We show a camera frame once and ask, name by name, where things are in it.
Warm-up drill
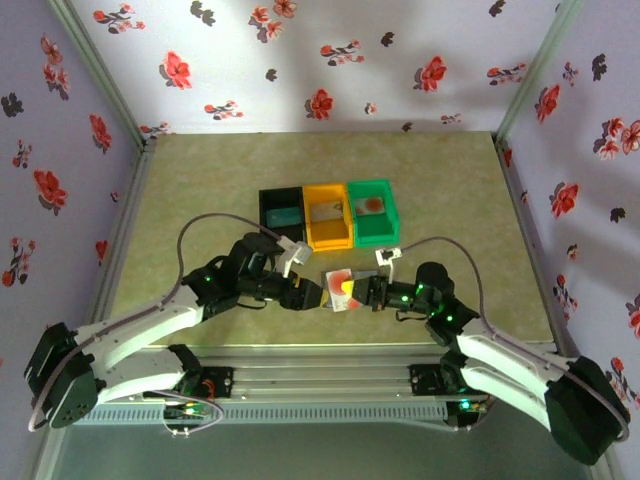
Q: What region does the white card with red circles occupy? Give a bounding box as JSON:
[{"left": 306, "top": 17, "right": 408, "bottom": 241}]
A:
[
  {"left": 323, "top": 268, "right": 360, "bottom": 314},
  {"left": 353, "top": 196, "right": 387, "bottom": 217}
]

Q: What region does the teal card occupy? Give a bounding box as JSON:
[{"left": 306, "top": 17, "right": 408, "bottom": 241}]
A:
[{"left": 265, "top": 207, "right": 302, "bottom": 230}]

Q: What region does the white card with brown mark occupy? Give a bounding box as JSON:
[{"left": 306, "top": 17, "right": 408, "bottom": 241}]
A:
[{"left": 311, "top": 200, "right": 346, "bottom": 222}]

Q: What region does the black plastic bin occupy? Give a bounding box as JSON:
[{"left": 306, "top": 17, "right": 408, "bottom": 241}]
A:
[{"left": 258, "top": 187, "right": 309, "bottom": 258}]

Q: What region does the green plastic bin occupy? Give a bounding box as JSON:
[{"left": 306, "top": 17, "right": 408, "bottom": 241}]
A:
[{"left": 346, "top": 178, "right": 401, "bottom": 250}]

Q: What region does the yellow plastic bin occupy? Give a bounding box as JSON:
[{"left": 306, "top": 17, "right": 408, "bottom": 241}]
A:
[{"left": 302, "top": 183, "right": 354, "bottom": 254}]

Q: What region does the green controller board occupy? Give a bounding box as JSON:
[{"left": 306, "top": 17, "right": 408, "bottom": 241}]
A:
[
  {"left": 446, "top": 397, "right": 490, "bottom": 416},
  {"left": 164, "top": 399, "right": 214, "bottom": 421}
]

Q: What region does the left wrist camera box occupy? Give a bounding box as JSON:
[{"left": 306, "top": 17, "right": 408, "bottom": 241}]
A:
[{"left": 277, "top": 238, "right": 314, "bottom": 279}]

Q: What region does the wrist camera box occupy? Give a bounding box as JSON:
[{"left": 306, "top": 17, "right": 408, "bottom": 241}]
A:
[
  {"left": 277, "top": 238, "right": 314, "bottom": 279},
  {"left": 374, "top": 245, "right": 404, "bottom": 282}
]

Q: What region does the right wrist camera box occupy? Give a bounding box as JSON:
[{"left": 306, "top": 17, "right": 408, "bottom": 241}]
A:
[{"left": 374, "top": 245, "right": 404, "bottom": 282}]

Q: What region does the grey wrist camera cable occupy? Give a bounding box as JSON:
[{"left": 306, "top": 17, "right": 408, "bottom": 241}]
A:
[
  {"left": 27, "top": 213, "right": 286, "bottom": 434},
  {"left": 399, "top": 237, "right": 632, "bottom": 444}
]

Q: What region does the wide aluminium base rail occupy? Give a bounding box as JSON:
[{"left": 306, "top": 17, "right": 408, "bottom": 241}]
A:
[{"left": 49, "top": 342, "right": 596, "bottom": 401}]

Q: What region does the grey slotted cable duct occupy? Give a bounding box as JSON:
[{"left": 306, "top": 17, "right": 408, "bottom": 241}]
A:
[{"left": 67, "top": 402, "right": 449, "bottom": 426}]

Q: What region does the aluminium side rail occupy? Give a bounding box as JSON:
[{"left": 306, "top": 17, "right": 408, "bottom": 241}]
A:
[
  {"left": 79, "top": 139, "right": 157, "bottom": 364},
  {"left": 493, "top": 134, "right": 566, "bottom": 357}
]

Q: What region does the grey base cable loop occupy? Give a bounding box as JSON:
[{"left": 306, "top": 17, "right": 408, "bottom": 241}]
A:
[
  {"left": 447, "top": 399, "right": 496, "bottom": 434},
  {"left": 159, "top": 372, "right": 229, "bottom": 440}
]

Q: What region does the aluminium frame post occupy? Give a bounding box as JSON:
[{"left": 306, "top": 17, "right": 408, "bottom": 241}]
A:
[
  {"left": 492, "top": 0, "right": 586, "bottom": 146},
  {"left": 47, "top": 0, "right": 151, "bottom": 149}
]

